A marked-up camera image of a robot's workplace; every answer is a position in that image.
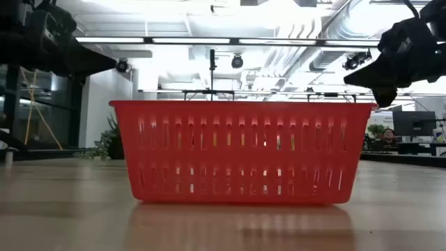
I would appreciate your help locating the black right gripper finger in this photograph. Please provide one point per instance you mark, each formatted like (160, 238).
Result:
(384, 97)
(383, 75)

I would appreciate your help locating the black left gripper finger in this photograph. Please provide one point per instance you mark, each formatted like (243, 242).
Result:
(90, 62)

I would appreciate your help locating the red plastic slotted basket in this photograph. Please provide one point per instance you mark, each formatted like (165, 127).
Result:
(244, 188)

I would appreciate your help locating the black ceiling spotlight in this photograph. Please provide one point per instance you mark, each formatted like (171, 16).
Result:
(356, 61)
(122, 66)
(237, 61)

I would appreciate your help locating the small green office plant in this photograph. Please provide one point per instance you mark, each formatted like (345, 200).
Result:
(376, 129)

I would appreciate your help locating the person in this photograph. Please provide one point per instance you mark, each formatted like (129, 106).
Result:
(389, 135)

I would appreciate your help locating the black computer monitor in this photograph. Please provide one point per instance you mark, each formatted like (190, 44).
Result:
(414, 123)

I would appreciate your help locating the dark office desk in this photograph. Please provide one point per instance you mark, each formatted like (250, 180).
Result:
(414, 148)

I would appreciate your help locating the yellow slanted rods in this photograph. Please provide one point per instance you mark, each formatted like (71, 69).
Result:
(52, 132)

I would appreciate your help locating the potted green succulent plant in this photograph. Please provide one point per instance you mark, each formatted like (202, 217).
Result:
(113, 148)

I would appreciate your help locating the long LED light bar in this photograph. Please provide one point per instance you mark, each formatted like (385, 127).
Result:
(278, 42)

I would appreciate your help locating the black tripod stand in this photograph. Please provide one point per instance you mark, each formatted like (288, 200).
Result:
(212, 59)

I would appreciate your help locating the small grey post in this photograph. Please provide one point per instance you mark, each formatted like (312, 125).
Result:
(9, 157)

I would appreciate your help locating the thin suspended light rail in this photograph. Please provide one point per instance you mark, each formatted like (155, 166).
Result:
(209, 92)

